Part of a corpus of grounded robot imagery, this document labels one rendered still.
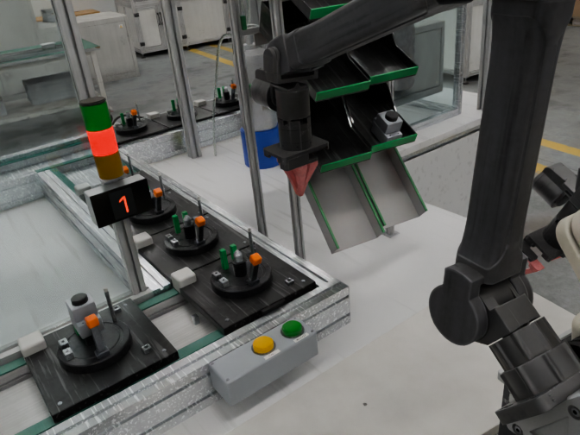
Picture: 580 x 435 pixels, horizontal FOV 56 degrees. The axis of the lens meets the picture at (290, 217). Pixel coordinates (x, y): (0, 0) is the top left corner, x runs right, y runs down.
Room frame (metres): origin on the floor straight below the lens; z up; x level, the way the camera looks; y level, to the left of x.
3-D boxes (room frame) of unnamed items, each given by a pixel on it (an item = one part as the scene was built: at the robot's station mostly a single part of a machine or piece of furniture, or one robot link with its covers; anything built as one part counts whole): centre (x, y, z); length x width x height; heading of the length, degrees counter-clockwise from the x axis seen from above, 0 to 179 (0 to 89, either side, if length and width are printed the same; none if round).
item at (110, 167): (1.03, 0.35, 1.28); 0.05 x 0.05 x 0.05
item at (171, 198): (1.45, 0.40, 1.01); 0.24 x 0.24 x 0.13; 34
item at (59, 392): (0.85, 0.41, 0.96); 0.24 x 0.24 x 0.02; 34
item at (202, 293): (1.04, 0.12, 1.01); 0.24 x 0.24 x 0.13; 34
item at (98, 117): (1.03, 0.35, 1.38); 0.05 x 0.05 x 0.05
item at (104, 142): (1.03, 0.35, 1.33); 0.05 x 0.05 x 0.05
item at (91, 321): (0.82, 0.38, 1.04); 0.04 x 0.02 x 0.08; 34
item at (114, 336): (0.85, 0.41, 0.98); 0.14 x 0.14 x 0.02
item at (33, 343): (0.88, 0.54, 0.97); 0.05 x 0.05 x 0.04; 34
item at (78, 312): (0.86, 0.41, 1.06); 0.08 x 0.04 x 0.07; 34
